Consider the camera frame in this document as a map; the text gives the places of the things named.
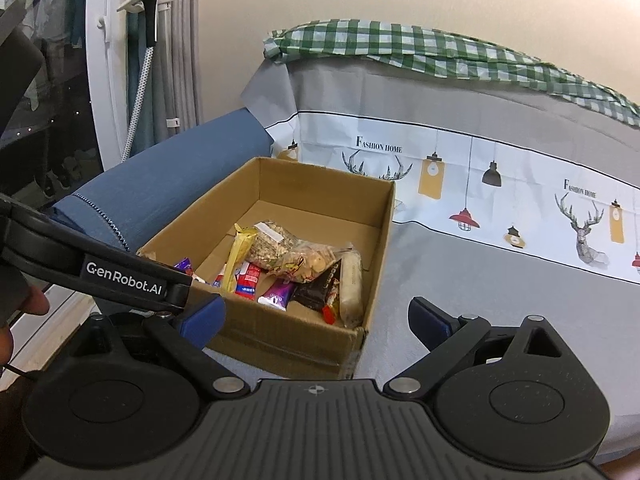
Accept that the black garment steamer head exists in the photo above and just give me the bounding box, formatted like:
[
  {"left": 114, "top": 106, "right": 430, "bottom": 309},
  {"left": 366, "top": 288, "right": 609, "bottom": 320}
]
[{"left": 124, "top": 0, "right": 162, "bottom": 47}]

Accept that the person's left hand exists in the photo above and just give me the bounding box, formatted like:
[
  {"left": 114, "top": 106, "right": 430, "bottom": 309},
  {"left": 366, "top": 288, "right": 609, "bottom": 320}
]
[{"left": 0, "top": 287, "right": 51, "bottom": 367}]

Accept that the brown chocolate packet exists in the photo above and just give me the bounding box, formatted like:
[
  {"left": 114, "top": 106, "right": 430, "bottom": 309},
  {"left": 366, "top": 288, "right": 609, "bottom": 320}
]
[{"left": 290, "top": 260, "right": 343, "bottom": 311}]

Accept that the green checked cloth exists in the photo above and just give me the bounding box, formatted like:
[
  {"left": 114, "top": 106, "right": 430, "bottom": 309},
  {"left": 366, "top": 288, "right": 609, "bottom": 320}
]
[{"left": 262, "top": 18, "right": 640, "bottom": 128}]

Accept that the green label rice cake packet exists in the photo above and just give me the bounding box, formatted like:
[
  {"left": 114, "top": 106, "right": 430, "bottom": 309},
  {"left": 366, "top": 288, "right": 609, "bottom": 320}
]
[{"left": 339, "top": 251, "right": 363, "bottom": 328}]

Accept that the braided steamer hose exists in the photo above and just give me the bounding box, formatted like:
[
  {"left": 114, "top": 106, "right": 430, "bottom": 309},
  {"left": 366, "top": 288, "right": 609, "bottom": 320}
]
[{"left": 120, "top": 44, "right": 156, "bottom": 163}]

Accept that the dark glass door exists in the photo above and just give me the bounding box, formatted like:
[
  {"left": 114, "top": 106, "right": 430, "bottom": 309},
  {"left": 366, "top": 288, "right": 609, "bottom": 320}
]
[{"left": 0, "top": 0, "right": 106, "bottom": 211}]

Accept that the yellow nut bar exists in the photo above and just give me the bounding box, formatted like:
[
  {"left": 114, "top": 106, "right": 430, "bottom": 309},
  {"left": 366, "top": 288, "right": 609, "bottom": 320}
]
[{"left": 220, "top": 224, "right": 258, "bottom": 295}]

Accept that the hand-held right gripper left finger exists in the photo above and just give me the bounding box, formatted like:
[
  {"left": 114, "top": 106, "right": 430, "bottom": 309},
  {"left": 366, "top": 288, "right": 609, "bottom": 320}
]
[{"left": 64, "top": 294, "right": 252, "bottom": 401}]

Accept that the brown cardboard box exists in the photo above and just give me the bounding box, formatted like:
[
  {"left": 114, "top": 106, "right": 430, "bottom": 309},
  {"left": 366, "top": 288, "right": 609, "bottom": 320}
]
[{"left": 136, "top": 156, "right": 397, "bottom": 381}]

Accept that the grey curtain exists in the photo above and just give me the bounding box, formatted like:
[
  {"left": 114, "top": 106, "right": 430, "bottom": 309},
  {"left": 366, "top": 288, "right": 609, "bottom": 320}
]
[{"left": 155, "top": 0, "right": 203, "bottom": 141}]

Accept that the blue sofa armrest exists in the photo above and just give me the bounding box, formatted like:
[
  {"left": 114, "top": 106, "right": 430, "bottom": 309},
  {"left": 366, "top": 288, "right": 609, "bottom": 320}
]
[{"left": 50, "top": 108, "right": 275, "bottom": 261}]

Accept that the grey purple stick packet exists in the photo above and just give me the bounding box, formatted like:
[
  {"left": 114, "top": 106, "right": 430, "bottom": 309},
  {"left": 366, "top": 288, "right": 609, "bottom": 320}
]
[{"left": 257, "top": 277, "right": 296, "bottom": 312}]

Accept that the grey printed blanket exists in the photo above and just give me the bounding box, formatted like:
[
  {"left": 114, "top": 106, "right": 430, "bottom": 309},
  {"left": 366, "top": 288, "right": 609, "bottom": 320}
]
[{"left": 240, "top": 57, "right": 640, "bottom": 461}]

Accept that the white door frame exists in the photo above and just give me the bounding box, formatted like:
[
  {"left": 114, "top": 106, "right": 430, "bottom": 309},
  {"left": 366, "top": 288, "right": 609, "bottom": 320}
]
[{"left": 85, "top": 0, "right": 132, "bottom": 171}]

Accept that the red white snack packet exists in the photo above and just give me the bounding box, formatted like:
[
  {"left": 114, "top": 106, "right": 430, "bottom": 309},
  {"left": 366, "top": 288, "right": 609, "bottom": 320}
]
[{"left": 234, "top": 262, "right": 263, "bottom": 300}]

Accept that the clear biscuit bag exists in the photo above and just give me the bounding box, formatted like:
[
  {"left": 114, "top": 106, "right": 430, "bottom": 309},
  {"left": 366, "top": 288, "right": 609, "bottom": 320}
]
[{"left": 272, "top": 240, "right": 353, "bottom": 286}]

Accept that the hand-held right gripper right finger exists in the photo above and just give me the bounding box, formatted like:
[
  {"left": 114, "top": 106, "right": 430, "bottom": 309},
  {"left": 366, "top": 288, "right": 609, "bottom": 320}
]
[{"left": 384, "top": 297, "right": 576, "bottom": 401}]

